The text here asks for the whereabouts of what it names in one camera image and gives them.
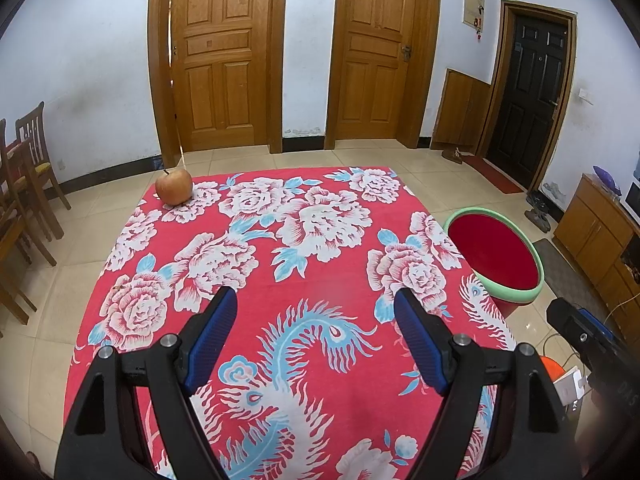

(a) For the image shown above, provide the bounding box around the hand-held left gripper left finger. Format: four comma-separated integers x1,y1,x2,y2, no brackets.
54,286,239,480

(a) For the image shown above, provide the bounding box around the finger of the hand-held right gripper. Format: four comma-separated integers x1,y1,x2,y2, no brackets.
546,297,626,366
580,307,616,341

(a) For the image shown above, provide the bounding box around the apple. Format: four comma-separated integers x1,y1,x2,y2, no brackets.
154,167,193,206

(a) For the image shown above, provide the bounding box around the red floral tablecloth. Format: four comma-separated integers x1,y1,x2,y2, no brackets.
64,165,518,480

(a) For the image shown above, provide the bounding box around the wooden chair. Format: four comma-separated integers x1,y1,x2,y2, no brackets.
15,101,72,211
0,119,66,267
0,210,38,326

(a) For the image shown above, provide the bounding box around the wooden sideboard cabinet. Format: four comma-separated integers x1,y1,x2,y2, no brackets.
552,172,640,321

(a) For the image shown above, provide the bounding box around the grey floor mat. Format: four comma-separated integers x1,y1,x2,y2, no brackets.
531,238,608,311

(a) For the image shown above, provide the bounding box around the low wooden wall panel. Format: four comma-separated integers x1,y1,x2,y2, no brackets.
431,68,493,151

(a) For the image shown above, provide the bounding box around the red bin with green rim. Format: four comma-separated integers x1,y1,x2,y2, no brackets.
443,207,545,318

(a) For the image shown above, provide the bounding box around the wall electric box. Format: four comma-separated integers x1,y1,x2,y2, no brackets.
462,0,486,31

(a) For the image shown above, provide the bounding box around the white power adapter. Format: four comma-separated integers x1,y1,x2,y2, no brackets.
552,369,591,406

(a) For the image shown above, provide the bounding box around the wooden panel door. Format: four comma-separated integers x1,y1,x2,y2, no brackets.
147,0,290,166
325,0,443,150

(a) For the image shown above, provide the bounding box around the purple bag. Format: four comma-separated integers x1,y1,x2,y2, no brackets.
593,165,622,196

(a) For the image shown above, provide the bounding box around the pair of dark shoes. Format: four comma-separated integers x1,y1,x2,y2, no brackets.
524,192,553,233

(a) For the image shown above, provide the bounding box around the red doormat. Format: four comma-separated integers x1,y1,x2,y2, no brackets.
460,155,523,195

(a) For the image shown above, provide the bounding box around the dark entrance door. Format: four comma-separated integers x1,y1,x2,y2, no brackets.
475,0,577,193

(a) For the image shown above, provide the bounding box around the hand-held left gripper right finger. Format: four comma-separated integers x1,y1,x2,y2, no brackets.
393,288,583,480

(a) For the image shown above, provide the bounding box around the orange round object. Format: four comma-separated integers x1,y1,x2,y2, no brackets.
539,355,563,383

